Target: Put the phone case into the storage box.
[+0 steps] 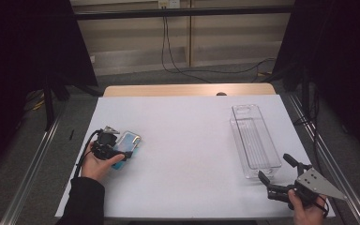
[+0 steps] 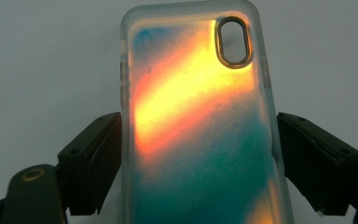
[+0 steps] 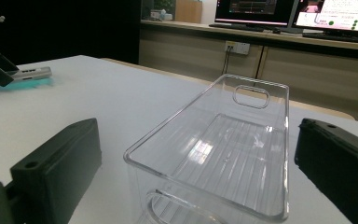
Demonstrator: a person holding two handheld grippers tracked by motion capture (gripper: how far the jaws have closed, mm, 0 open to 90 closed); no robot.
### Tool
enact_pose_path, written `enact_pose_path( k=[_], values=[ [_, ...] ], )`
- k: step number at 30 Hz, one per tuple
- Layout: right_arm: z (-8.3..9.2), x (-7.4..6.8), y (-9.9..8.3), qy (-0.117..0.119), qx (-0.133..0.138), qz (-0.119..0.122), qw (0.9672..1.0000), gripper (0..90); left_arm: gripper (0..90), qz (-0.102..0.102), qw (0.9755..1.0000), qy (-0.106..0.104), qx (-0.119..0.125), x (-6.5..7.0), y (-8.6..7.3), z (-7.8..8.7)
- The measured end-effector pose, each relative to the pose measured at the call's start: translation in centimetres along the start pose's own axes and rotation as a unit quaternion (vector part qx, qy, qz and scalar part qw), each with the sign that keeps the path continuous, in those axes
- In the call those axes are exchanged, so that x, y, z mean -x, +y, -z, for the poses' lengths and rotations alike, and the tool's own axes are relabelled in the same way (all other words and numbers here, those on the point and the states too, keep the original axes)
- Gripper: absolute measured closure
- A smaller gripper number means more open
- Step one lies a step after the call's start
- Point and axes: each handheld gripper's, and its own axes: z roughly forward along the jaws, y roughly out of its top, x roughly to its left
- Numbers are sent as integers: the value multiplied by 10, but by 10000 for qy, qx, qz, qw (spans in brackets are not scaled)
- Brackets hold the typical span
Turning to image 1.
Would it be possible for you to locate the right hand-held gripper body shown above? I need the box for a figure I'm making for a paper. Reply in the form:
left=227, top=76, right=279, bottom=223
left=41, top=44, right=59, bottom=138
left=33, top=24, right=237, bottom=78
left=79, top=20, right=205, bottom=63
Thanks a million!
left=266, top=167, right=348, bottom=211

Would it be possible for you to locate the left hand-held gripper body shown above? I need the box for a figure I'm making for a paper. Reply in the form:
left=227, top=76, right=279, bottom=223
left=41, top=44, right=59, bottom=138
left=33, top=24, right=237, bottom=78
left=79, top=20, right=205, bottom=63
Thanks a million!
left=90, top=125, right=129, bottom=162

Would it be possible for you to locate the iridescent phone case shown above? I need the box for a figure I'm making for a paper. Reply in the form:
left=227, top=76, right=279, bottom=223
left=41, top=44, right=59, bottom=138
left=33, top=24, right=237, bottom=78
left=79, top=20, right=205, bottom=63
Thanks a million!
left=112, top=130, right=143, bottom=171

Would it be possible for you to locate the person's left hand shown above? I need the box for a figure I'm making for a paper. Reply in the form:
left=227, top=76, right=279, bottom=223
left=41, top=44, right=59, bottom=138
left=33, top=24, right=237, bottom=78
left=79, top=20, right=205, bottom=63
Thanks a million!
left=80, top=142, right=127, bottom=183

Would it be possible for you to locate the person's right hand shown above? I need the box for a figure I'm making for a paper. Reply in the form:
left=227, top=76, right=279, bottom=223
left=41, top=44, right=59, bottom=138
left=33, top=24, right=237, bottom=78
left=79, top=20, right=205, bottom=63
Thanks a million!
left=287, top=188, right=328, bottom=225

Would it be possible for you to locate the clear plastic bin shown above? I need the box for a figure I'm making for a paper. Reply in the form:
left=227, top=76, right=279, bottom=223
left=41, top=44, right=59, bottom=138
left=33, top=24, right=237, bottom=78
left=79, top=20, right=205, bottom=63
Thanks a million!
left=229, top=104, right=283, bottom=180

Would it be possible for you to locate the white table sheet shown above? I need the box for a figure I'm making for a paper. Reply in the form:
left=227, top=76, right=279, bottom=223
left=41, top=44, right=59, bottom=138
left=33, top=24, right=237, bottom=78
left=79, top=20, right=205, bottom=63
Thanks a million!
left=54, top=94, right=337, bottom=219

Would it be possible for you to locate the black metal stand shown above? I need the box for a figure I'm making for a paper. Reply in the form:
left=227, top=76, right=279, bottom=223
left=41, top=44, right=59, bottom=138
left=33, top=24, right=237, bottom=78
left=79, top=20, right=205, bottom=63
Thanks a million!
left=41, top=73, right=72, bottom=131

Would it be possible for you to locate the black curtain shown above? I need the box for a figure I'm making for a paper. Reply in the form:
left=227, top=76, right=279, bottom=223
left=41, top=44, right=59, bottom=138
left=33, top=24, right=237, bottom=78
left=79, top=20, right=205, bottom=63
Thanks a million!
left=0, top=0, right=99, bottom=181
left=271, top=0, right=360, bottom=165

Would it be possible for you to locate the black horizontal bar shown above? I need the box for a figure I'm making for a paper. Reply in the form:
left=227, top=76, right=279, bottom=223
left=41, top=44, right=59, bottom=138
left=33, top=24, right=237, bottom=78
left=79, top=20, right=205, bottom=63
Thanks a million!
left=74, top=5, right=295, bottom=21

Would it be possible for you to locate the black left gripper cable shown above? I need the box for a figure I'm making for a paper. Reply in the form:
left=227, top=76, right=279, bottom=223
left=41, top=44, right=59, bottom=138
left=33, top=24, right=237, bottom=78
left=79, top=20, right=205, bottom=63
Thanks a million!
left=74, top=128, right=103, bottom=179

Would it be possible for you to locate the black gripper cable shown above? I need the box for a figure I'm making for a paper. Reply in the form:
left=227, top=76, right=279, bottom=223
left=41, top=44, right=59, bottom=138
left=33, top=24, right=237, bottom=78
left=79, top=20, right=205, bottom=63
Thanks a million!
left=74, top=128, right=103, bottom=179
left=311, top=195, right=330, bottom=218

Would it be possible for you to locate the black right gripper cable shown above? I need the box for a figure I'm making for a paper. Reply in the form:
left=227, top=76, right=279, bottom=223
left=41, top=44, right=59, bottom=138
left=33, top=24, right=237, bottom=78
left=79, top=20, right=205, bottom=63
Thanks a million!
left=311, top=195, right=330, bottom=218

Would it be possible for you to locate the aluminium floor rail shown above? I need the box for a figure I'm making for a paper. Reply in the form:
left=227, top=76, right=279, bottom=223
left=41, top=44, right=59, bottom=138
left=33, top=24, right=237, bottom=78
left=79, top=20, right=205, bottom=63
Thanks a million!
left=288, top=93, right=360, bottom=225
left=0, top=101, right=70, bottom=225

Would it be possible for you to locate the black power cable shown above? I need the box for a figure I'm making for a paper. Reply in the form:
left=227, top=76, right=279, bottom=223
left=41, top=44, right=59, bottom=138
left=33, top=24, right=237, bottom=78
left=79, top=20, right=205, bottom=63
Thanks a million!
left=165, top=16, right=277, bottom=75
left=160, top=16, right=213, bottom=84

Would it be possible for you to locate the white wall outlet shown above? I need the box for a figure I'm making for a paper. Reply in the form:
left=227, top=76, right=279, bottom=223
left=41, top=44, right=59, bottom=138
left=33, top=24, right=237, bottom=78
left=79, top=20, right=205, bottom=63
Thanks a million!
left=157, top=0, right=182, bottom=9

